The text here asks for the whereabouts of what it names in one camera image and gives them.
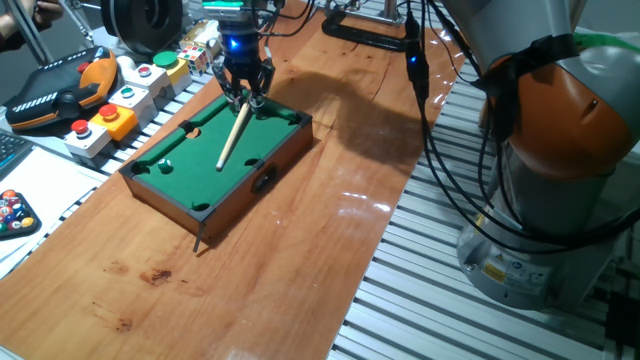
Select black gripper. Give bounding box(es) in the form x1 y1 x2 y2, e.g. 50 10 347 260
211 19 277 110

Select wooden pool cue black butt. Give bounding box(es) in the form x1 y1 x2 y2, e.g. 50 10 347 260
214 101 254 173

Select forearm in dark sleeve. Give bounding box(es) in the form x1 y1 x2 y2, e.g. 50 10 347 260
0 12 36 54

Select mini pool table green felt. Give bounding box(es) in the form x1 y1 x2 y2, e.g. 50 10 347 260
118 84 315 254

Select person hand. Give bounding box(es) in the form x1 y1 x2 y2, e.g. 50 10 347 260
32 0 65 27

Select rubik's cube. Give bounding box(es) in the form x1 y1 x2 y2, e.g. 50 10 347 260
177 43 211 77

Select yellow box large green button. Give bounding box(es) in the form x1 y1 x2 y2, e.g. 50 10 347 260
152 50 194 96

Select beige cardboard box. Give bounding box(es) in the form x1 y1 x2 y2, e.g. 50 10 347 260
178 17 224 56

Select white box small red button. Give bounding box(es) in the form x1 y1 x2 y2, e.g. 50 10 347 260
123 63 174 101

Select white box green button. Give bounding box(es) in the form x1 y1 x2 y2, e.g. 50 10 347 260
108 84 159 129

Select black clamp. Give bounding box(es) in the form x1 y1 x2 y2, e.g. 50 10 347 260
320 4 416 54

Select yellow box red button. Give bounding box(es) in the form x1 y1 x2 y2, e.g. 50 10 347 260
88 103 139 142

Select black filament spool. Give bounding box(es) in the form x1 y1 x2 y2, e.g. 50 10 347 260
99 0 184 56

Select white box red mushroom button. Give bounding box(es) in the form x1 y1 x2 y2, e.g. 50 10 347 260
63 118 112 160

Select thin metal rod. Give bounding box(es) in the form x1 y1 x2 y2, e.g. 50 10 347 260
68 0 95 40

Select orange black teach pendant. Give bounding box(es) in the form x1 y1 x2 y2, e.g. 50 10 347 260
3 45 119 132

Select wooden board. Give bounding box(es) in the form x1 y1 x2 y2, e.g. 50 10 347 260
0 2 466 360

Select white paper sheet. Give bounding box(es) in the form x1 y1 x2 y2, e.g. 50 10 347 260
0 147 109 281

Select grey metal rod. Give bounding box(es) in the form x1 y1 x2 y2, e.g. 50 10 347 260
2 0 54 66

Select black keyboard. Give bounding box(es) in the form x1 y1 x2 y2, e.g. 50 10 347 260
0 128 35 182

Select black triangle rack with balls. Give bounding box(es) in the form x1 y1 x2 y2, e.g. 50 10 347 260
0 188 42 242

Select black cable with LED plug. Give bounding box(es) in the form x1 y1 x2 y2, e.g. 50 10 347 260
402 0 551 251

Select black cable bundle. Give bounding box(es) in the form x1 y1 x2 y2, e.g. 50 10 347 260
419 74 640 251

